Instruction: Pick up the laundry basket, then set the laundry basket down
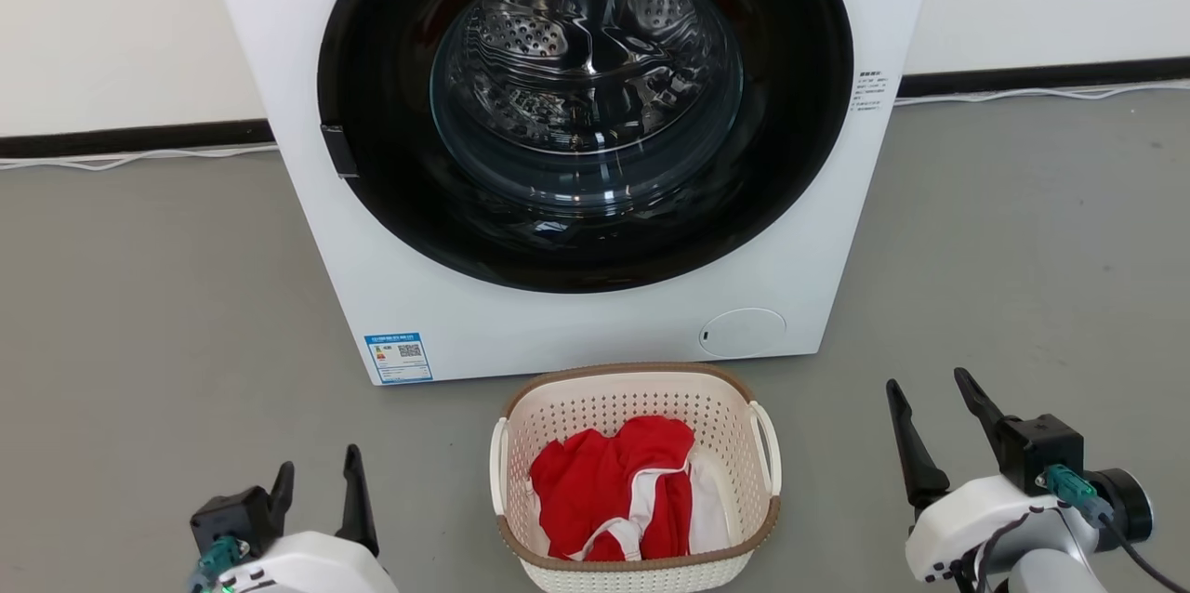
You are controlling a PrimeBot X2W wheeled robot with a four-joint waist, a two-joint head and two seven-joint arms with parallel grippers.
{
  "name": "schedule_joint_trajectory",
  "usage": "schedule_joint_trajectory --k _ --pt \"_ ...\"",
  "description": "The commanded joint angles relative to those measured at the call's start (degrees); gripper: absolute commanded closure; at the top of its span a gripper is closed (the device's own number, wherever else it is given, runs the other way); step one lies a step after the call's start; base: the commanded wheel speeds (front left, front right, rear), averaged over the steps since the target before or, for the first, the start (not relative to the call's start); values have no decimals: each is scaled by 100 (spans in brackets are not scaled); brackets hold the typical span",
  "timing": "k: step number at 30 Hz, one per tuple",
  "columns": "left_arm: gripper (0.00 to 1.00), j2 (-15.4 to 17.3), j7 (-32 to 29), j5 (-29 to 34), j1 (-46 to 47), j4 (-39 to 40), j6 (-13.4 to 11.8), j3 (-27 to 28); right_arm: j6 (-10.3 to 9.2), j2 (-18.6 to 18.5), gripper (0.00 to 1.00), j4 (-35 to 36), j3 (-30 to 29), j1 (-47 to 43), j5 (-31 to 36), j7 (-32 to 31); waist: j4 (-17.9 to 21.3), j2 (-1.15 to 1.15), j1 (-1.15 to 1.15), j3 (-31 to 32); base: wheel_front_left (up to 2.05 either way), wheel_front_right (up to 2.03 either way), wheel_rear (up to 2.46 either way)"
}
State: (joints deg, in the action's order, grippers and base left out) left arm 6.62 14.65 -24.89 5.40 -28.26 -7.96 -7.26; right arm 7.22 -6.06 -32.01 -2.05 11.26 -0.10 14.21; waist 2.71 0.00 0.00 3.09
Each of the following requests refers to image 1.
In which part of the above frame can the steel washer drum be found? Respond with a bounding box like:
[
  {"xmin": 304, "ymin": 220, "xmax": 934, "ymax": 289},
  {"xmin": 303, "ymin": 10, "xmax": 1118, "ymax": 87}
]
[{"xmin": 430, "ymin": 0, "xmax": 745, "ymax": 213}]

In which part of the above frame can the black round washer door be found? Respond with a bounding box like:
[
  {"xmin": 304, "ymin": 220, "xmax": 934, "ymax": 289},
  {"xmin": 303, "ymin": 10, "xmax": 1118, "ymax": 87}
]
[{"xmin": 317, "ymin": 0, "xmax": 854, "ymax": 295}]

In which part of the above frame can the blue energy label sticker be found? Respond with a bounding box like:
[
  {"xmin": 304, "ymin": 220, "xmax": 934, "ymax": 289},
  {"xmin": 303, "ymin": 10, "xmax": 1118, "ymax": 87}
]
[{"xmin": 364, "ymin": 333, "xmax": 434, "ymax": 385}]

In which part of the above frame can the black cable with green plug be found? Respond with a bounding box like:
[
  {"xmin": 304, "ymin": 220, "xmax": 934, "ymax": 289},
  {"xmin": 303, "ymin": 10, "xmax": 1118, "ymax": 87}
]
[
  {"xmin": 1039, "ymin": 465, "xmax": 1190, "ymax": 593},
  {"xmin": 189, "ymin": 534, "xmax": 250, "ymax": 593}
]

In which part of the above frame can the cream perforated laundry basket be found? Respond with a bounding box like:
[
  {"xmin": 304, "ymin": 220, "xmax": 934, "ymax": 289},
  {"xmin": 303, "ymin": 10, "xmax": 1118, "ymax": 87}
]
[{"xmin": 489, "ymin": 362, "xmax": 783, "ymax": 593}]

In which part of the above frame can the round white filter cover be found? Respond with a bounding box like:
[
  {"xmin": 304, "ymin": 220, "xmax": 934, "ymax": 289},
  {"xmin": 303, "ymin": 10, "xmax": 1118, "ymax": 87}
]
[{"xmin": 698, "ymin": 308, "xmax": 787, "ymax": 359}]

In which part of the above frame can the red garment with white trim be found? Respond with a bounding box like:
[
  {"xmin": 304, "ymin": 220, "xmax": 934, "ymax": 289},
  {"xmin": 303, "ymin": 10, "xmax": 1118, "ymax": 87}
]
[{"xmin": 529, "ymin": 415, "xmax": 696, "ymax": 562}]

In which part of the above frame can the black baseboard strip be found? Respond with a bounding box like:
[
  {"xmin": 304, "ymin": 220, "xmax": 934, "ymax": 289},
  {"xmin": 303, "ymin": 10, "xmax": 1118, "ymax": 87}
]
[
  {"xmin": 0, "ymin": 118, "xmax": 277, "ymax": 159},
  {"xmin": 898, "ymin": 57, "xmax": 1190, "ymax": 98}
]

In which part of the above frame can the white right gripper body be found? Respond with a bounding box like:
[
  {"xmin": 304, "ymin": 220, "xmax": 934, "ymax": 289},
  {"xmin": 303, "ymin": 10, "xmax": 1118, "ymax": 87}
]
[{"xmin": 905, "ymin": 474, "xmax": 1065, "ymax": 583}]

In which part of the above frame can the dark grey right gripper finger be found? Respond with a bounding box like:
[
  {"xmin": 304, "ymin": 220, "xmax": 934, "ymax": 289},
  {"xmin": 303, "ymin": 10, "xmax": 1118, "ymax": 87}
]
[
  {"xmin": 886, "ymin": 379, "xmax": 951, "ymax": 510},
  {"xmin": 954, "ymin": 368, "xmax": 1011, "ymax": 473}
]

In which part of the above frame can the white floor cable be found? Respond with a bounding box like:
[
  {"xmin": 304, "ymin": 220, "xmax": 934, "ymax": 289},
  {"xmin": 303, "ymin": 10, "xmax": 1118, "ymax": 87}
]
[
  {"xmin": 0, "ymin": 144, "xmax": 280, "ymax": 172},
  {"xmin": 895, "ymin": 80, "xmax": 1190, "ymax": 106}
]

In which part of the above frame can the black door latch handle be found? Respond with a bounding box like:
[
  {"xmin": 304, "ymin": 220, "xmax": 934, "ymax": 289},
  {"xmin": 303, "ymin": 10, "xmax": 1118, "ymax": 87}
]
[{"xmin": 321, "ymin": 124, "xmax": 360, "ymax": 178}]

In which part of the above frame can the white front-load washing machine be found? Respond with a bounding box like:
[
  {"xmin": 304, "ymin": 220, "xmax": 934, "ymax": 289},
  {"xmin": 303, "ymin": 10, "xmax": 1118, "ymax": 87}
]
[{"xmin": 197, "ymin": 0, "xmax": 942, "ymax": 386}]

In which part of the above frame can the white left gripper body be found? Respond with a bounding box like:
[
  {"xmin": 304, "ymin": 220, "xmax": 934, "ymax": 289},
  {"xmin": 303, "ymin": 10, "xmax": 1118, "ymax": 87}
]
[{"xmin": 218, "ymin": 533, "xmax": 399, "ymax": 593}]

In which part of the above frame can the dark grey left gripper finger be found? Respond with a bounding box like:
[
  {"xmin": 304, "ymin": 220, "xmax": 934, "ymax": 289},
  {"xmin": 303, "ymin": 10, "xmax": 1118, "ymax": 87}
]
[
  {"xmin": 337, "ymin": 444, "xmax": 380, "ymax": 559},
  {"xmin": 268, "ymin": 461, "xmax": 296, "ymax": 534}
]

